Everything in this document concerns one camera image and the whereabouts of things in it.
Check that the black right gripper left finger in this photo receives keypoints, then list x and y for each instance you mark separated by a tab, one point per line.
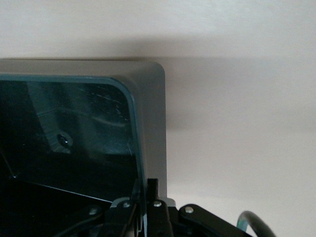
118	217

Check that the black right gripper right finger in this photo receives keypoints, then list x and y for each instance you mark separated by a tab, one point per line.
158	217

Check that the black plastic box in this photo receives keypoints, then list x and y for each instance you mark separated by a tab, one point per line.
74	153

